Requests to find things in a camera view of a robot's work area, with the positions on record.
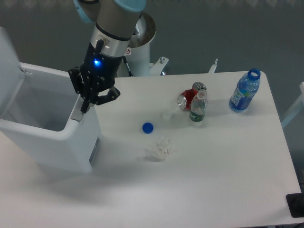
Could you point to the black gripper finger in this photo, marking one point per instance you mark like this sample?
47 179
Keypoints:
85 84
112 94

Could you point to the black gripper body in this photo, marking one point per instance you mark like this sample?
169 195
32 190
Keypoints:
98 69

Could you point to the white plastic trash can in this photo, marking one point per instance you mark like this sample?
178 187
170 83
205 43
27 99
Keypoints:
40 112

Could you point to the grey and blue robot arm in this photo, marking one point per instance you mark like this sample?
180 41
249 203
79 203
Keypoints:
115 22

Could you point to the crushed red soda can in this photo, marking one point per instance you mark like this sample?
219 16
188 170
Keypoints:
185 98

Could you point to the blue bottle cap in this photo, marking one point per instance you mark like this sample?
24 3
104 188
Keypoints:
147 127

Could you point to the crumpled white tissue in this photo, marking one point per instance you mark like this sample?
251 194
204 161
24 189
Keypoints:
159 150

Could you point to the clear green-label bottle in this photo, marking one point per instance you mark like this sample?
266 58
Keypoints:
198 107

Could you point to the blue plastic drink bottle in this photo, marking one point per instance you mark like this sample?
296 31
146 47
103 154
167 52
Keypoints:
246 89

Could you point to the black device at table edge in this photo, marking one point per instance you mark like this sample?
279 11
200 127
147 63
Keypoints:
295 203

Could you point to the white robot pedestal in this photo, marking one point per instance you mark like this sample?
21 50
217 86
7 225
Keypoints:
136 60

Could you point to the white frame at right edge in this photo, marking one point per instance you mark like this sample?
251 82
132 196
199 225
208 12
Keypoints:
296 107

